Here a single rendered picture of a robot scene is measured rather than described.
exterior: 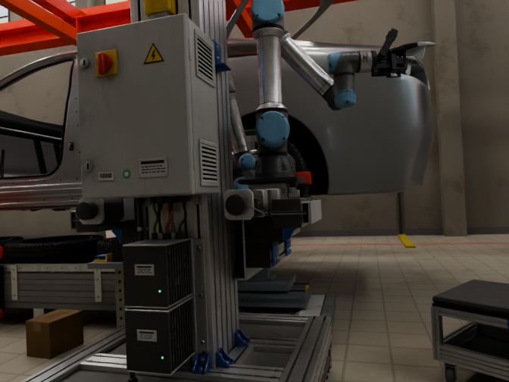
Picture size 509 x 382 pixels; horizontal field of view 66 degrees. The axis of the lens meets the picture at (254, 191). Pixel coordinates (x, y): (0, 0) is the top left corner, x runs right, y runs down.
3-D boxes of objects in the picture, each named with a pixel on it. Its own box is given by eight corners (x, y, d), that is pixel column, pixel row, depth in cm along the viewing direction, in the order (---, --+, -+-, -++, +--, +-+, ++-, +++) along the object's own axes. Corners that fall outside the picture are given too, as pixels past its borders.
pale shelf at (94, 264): (179, 263, 207) (179, 257, 207) (163, 268, 191) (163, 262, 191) (107, 263, 217) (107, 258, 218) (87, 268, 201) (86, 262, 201)
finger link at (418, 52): (436, 57, 132) (408, 65, 138) (435, 40, 133) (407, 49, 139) (434, 53, 130) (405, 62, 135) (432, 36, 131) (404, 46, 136)
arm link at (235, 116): (233, 61, 176) (262, 167, 179) (226, 69, 186) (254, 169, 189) (209, 65, 172) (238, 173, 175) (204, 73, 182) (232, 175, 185)
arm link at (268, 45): (288, 150, 148) (282, 7, 149) (291, 145, 133) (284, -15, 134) (257, 151, 149) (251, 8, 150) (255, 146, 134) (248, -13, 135)
